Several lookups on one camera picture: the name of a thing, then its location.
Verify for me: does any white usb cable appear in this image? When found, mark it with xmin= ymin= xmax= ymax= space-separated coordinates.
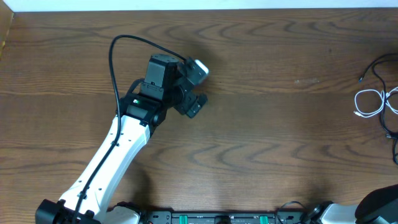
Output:
xmin=353 ymin=86 xmax=398 ymax=119

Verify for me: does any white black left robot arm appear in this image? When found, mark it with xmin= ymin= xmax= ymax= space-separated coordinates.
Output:
xmin=35 ymin=54 xmax=210 ymax=223

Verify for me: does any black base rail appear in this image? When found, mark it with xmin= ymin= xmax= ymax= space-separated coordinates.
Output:
xmin=105 ymin=200 xmax=312 ymax=224

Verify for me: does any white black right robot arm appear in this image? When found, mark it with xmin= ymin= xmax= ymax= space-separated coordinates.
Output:
xmin=301 ymin=185 xmax=397 ymax=224

